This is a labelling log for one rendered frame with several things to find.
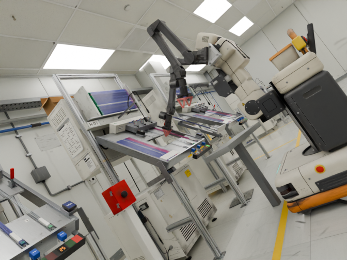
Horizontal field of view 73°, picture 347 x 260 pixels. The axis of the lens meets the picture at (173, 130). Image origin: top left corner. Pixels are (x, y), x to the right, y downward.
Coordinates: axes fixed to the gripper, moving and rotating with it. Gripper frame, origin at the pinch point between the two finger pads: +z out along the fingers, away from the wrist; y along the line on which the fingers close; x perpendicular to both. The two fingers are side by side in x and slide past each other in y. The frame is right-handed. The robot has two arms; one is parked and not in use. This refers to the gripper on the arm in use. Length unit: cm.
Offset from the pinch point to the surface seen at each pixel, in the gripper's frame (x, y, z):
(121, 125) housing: -36.1, 23.1, -5.3
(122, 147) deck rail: -10.5, 48.7, 1.8
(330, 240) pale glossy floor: 130, 62, 0
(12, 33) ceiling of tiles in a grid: -215, 21, -72
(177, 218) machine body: 40, 35, 52
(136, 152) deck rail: 3.0, 48.6, 1.8
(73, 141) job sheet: -68, 50, 14
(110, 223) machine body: -19, 48, 79
